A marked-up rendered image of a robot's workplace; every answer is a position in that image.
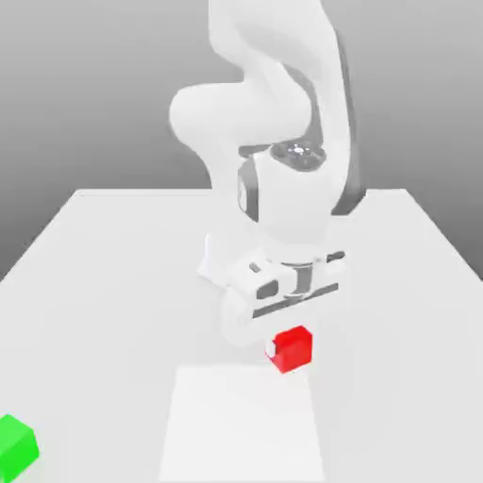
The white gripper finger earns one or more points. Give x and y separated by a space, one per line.
270 348

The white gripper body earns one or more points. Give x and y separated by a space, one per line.
241 320

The small green cube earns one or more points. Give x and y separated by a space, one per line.
15 449

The small red cube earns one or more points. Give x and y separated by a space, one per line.
294 349

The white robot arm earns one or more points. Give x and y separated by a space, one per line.
264 113

